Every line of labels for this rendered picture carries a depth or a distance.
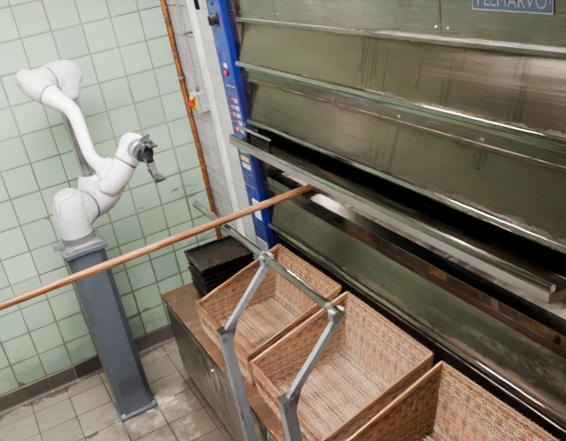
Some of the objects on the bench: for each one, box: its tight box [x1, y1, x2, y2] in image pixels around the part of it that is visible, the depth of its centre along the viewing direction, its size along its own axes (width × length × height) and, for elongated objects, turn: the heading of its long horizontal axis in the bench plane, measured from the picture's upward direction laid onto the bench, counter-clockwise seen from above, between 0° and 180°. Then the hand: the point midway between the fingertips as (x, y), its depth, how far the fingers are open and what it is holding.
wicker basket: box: [196, 244, 342, 387], centre depth 295 cm, size 49×56×28 cm
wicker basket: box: [250, 291, 434, 441], centre depth 246 cm, size 49×56×28 cm
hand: (157, 163), depth 258 cm, fingers open, 13 cm apart
